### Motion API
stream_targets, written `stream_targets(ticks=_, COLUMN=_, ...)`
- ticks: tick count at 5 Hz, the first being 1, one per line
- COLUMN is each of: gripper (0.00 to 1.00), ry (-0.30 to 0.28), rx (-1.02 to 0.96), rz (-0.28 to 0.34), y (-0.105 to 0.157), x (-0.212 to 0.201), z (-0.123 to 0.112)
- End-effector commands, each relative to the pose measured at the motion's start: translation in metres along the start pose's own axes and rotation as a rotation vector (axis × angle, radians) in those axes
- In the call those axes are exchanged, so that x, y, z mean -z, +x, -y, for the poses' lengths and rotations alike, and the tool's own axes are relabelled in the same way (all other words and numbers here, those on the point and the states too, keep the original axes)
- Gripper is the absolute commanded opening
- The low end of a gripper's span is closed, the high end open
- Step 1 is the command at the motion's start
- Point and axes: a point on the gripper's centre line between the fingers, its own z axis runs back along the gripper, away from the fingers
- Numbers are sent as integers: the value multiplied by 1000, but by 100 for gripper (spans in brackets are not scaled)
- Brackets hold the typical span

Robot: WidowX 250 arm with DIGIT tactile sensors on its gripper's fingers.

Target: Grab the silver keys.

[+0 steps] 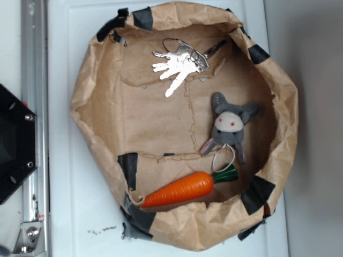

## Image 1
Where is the silver key bunch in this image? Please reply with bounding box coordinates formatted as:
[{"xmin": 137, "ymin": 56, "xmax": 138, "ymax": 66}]
[{"xmin": 152, "ymin": 39, "xmax": 226, "ymax": 97}]

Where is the brown paper bag container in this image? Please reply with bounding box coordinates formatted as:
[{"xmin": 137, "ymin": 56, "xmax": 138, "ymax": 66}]
[{"xmin": 71, "ymin": 2, "xmax": 299, "ymax": 251}]

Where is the grey plush bunny toy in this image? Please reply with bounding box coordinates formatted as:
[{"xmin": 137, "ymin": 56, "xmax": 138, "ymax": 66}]
[{"xmin": 200, "ymin": 92, "xmax": 260, "ymax": 164}]

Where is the orange plastic carrot toy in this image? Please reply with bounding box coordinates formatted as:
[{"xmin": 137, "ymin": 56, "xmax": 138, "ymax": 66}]
[{"xmin": 142, "ymin": 165, "xmax": 238, "ymax": 208}]

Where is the aluminium frame rail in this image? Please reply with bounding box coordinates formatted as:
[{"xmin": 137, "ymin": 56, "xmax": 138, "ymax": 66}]
[{"xmin": 21, "ymin": 1, "xmax": 51, "ymax": 256}]

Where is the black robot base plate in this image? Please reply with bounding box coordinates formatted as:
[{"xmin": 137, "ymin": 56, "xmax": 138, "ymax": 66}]
[{"xmin": 0, "ymin": 85, "xmax": 37, "ymax": 204}]

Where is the silver corner bracket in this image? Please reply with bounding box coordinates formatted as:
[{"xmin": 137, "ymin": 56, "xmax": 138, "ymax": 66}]
[{"xmin": 12, "ymin": 221, "xmax": 45, "ymax": 256}]

